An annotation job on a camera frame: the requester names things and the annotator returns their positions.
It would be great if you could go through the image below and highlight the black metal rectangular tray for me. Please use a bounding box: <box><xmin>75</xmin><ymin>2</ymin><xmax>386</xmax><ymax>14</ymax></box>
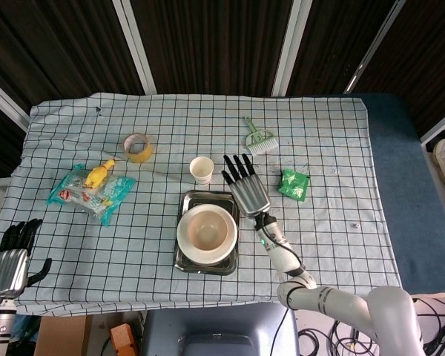
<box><xmin>173</xmin><ymin>189</ymin><xmax>240</xmax><ymax>275</ymax></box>

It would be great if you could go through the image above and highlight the blue clear snack package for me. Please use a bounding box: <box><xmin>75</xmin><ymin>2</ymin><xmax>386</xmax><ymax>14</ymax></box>
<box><xmin>46</xmin><ymin>164</ymin><xmax>136</xmax><ymax>226</ymax></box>

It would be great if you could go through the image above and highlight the green foil sachet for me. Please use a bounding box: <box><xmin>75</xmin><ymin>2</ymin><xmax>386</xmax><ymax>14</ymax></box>
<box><xmin>277</xmin><ymin>168</ymin><xmax>311</xmax><ymax>202</ymax></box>

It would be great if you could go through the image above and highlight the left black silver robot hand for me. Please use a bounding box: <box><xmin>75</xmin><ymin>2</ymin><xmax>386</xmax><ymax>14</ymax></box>
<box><xmin>0</xmin><ymin>218</ymin><xmax>53</xmax><ymax>300</ymax></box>

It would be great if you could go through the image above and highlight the white partition frame post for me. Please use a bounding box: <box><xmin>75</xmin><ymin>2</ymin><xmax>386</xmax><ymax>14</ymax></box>
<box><xmin>272</xmin><ymin>0</ymin><xmax>312</xmax><ymax>96</ymax></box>
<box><xmin>343</xmin><ymin>0</ymin><xmax>407</xmax><ymax>93</ymax></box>
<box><xmin>421</xmin><ymin>111</ymin><xmax>445</xmax><ymax>145</ymax></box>
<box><xmin>113</xmin><ymin>0</ymin><xmax>156</xmax><ymax>93</ymax></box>
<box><xmin>0</xmin><ymin>72</ymin><xmax>30</xmax><ymax>131</ymax></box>

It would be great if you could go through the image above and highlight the yellow packing tape roll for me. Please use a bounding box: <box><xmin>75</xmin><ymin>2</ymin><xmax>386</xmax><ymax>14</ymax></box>
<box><xmin>123</xmin><ymin>133</ymin><xmax>154</xmax><ymax>164</ymax></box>

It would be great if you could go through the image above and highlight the orange box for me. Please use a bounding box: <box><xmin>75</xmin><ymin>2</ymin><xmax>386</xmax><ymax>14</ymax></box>
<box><xmin>109</xmin><ymin>323</ymin><xmax>135</xmax><ymax>356</ymax></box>

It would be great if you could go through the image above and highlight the white paper cup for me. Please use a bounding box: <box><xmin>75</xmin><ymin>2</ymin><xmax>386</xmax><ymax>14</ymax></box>
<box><xmin>189</xmin><ymin>156</ymin><xmax>214</xmax><ymax>185</ymax></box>

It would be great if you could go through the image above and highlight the white round plate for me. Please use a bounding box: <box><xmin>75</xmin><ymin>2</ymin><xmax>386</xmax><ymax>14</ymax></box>
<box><xmin>176</xmin><ymin>205</ymin><xmax>240</xmax><ymax>265</ymax></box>

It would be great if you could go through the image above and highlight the yellow rubber chicken toy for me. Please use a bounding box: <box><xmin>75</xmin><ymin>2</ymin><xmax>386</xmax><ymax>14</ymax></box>
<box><xmin>82</xmin><ymin>158</ymin><xmax>117</xmax><ymax>190</ymax></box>

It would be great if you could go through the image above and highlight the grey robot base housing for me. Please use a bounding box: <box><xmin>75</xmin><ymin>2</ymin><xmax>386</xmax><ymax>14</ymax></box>
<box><xmin>140</xmin><ymin>302</ymin><xmax>300</xmax><ymax>356</ymax></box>

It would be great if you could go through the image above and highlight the black floor cable tangle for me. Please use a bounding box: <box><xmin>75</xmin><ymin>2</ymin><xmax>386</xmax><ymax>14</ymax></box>
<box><xmin>274</xmin><ymin>296</ymin><xmax>445</xmax><ymax>356</ymax></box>

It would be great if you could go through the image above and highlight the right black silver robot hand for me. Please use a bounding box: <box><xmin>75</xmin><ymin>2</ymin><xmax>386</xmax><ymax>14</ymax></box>
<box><xmin>221</xmin><ymin>153</ymin><xmax>271</xmax><ymax>218</ymax></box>

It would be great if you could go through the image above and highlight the beige round bowl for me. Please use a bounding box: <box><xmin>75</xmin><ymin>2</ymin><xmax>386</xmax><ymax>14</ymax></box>
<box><xmin>186</xmin><ymin>211</ymin><xmax>229</xmax><ymax>253</ymax></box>

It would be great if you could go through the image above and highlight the green small hand brush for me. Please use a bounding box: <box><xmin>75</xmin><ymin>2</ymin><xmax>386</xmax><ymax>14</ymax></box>
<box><xmin>243</xmin><ymin>116</ymin><xmax>278</xmax><ymax>156</ymax></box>

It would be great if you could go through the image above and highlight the light blue checked tablecloth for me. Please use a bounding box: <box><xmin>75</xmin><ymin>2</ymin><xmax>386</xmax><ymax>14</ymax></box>
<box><xmin>0</xmin><ymin>91</ymin><xmax>403</xmax><ymax>316</ymax></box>

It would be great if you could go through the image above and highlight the brown cardboard box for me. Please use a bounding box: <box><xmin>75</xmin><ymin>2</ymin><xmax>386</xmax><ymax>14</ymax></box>
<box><xmin>34</xmin><ymin>314</ymin><xmax>93</xmax><ymax>356</ymax></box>

